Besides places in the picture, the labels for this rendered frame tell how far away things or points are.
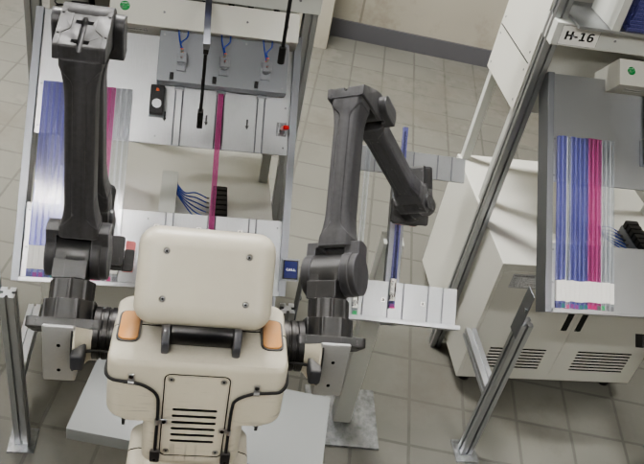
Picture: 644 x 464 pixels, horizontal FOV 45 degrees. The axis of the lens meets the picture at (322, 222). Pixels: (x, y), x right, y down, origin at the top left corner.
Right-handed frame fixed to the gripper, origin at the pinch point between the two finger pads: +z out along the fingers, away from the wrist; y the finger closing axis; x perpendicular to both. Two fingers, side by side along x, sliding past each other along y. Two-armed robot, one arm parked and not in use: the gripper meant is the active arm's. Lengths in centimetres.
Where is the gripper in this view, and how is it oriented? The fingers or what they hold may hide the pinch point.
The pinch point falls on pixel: (399, 216)
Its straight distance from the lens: 211.8
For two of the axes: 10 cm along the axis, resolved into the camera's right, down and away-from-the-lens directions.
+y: -9.7, -1.3, -2.3
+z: -2.4, 1.4, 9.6
